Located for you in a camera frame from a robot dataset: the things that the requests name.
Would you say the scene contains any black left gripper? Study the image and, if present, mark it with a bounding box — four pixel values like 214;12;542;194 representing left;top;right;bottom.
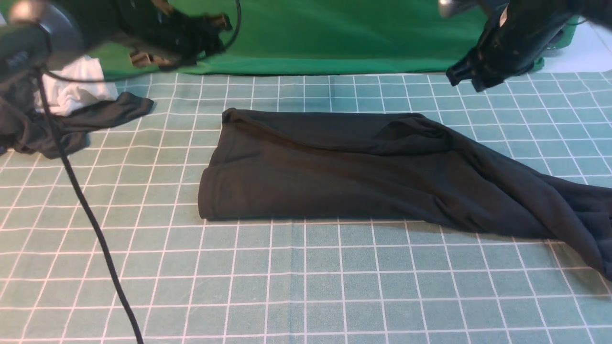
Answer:
114;0;235;68

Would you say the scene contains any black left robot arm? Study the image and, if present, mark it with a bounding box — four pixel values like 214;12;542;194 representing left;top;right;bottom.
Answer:
1;0;242;82

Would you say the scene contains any green checkered tablecloth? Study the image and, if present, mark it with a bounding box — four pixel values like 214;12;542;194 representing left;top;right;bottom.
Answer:
0;68;612;344

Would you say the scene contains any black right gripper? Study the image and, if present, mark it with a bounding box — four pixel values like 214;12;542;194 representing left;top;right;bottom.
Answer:
446;2;580;92

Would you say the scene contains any white crumpled cloth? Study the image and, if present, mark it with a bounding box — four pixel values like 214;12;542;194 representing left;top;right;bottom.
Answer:
43;56;119;116

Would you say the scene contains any dark crumpled garment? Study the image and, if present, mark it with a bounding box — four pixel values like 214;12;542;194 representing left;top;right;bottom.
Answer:
0;76;154;160

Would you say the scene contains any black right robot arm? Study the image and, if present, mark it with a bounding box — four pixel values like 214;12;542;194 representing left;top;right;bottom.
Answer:
438;0;612;92

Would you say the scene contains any green backdrop cloth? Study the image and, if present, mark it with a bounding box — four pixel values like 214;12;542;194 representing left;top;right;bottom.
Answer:
86;0;579;77

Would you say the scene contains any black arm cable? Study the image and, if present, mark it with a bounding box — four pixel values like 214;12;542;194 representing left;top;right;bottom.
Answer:
33;0;242;344

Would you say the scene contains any gray long-sleeved shirt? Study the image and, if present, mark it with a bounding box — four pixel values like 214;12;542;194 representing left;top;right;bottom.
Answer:
197;108;612;280

